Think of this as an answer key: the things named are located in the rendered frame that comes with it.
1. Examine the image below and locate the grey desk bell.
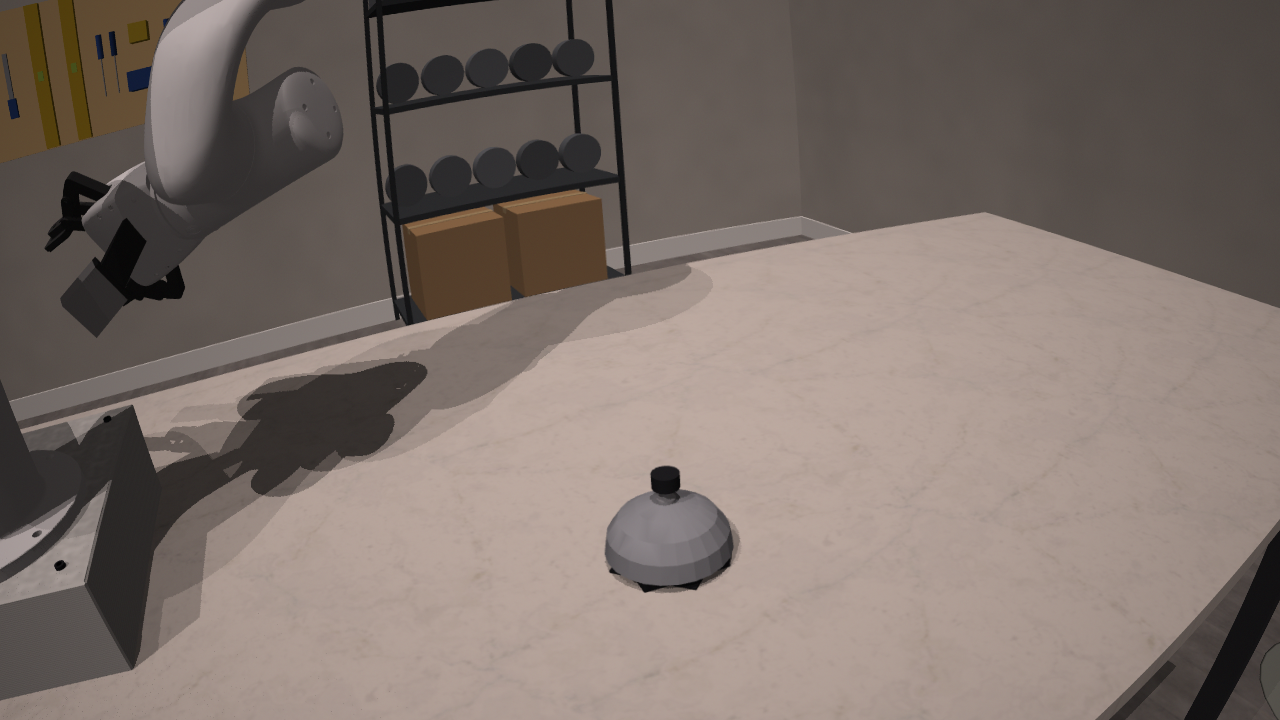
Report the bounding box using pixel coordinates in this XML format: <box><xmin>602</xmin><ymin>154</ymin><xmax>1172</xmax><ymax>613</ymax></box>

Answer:
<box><xmin>605</xmin><ymin>466</ymin><xmax>733</xmax><ymax>593</ymax></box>

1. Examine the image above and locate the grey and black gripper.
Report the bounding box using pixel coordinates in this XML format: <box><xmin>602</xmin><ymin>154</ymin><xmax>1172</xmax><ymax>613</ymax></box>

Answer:
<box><xmin>45</xmin><ymin>161</ymin><xmax>204</xmax><ymax>306</ymax></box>

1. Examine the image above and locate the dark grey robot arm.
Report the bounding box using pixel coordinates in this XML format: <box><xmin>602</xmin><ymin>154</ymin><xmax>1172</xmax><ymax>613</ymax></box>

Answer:
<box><xmin>0</xmin><ymin>0</ymin><xmax>343</xmax><ymax>583</ymax></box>

